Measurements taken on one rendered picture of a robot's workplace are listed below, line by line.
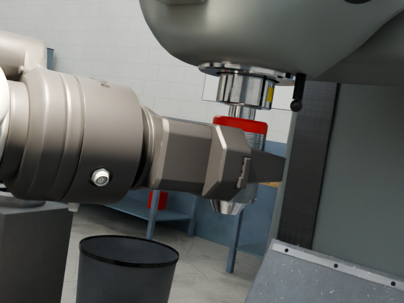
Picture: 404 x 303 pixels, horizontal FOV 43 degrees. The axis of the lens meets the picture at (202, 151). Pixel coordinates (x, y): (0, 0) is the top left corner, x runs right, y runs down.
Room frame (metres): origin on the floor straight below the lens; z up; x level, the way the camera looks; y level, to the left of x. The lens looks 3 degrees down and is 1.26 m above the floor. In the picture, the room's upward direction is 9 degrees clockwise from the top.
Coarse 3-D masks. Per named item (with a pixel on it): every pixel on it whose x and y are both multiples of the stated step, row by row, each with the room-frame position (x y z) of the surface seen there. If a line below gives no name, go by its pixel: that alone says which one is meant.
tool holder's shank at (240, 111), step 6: (234, 108) 0.43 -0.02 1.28; (240, 108) 0.43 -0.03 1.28; (246, 108) 0.43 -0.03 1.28; (252, 108) 0.43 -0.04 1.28; (258, 108) 0.43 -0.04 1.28; (228, 114) 0.43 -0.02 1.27; (234, 114) 0.43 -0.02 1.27; (240, 114) 0.43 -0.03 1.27; (246, 114) 0.43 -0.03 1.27; (252, 114) 0.43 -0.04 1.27
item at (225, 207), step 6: (216, 204) 0.43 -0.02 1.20; (222, 204) 0.42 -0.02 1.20; (228, 204) 0.42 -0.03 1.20; (234, 204) 0.42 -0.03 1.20; (240, 204) 0.42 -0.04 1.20; (216, 210) 0.43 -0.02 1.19; (222, 210) 0.43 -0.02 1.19; (228, 210) 0.42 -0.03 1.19; (234, 210) 0.43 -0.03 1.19; (240, 210) 0.43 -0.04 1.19
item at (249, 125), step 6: (216, 120) 0.43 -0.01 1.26; (222, 120) 0.42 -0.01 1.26; (228, 120) 0.42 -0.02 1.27; (234, 120) 0.41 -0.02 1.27; (240, 120) 0.41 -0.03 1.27; (246, 120) 0.41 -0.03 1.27; (252, 120) 0.42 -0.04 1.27; (234, 126) 0.41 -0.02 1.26; (240, 126) 0.41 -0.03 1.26; (246, 126) 0.41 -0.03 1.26; (252, 126) 0.42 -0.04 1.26; (258, 126) 0.42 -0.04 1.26; (264, 126) 0.42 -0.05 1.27; (252, 132) 0.42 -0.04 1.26; (258, 132) 0.42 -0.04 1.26; (264, 132) 0.42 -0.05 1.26
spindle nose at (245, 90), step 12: (228, 72) 0.42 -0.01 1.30; (228, 84) 0.42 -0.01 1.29; (240, 84) 0.41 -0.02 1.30; (252, 84) 0.41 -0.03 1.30; (264, 84) 0.42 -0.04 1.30; (216, 96) 0.43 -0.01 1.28; (228, 96) 0.42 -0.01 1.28; (240, 96) 0.41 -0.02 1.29; (252, 96) 0.41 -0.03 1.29; (264, 96) 0.42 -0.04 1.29; (264, 108) 0.42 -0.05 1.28
